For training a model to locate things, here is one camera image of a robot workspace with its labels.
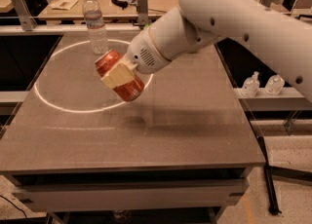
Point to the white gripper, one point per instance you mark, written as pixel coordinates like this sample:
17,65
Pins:
143,54

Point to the red coke can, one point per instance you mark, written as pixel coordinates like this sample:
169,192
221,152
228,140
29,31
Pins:
127,92

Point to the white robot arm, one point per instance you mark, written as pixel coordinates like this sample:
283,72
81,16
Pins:
283,43

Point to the clear plastic water bottle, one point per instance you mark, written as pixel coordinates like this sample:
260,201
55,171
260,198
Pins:
96,26

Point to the white card on desk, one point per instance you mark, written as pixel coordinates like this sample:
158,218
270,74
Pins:
64,4

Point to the clear sanitizer bottle left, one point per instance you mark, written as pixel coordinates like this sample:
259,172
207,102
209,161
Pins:
250,85

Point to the clear sanitizer bottle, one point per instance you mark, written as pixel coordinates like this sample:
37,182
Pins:
274,85
250,85

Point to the clear sanitizer bottle right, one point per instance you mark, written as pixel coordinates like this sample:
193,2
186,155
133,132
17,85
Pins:
274,85

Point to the black leaning rod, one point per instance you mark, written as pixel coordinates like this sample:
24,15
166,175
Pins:
273,203

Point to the metal bracket middle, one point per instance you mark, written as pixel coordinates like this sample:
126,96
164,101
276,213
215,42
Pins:
142,13

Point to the metal bracket left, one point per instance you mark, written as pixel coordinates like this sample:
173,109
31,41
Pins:
26,20

